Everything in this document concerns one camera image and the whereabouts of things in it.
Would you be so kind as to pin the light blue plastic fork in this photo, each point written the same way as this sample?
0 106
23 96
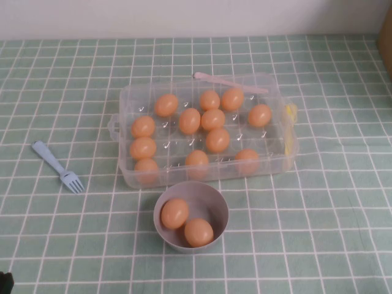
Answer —
65 177

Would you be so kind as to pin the brown cardboard box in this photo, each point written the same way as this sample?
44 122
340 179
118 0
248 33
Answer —
386 46

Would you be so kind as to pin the orange egg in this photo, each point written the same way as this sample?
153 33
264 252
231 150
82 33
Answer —
209 100
189 121
146 170
217 140
232 99
143 148
197 163
166 105
213 119
260 115
143 126
174 213
247 160
198 232

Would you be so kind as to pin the pink plastic stick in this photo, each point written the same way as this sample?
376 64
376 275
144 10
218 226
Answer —
232 82

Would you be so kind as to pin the yellow plastic knife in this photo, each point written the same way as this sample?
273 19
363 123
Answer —
289 147

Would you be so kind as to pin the grey round bowl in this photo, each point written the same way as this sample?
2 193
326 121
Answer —
211 199

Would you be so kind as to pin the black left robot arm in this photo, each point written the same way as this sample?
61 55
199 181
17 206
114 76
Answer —
5 283

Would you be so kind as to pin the clear plastic egg box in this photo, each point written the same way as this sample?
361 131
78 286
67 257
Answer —
275 92

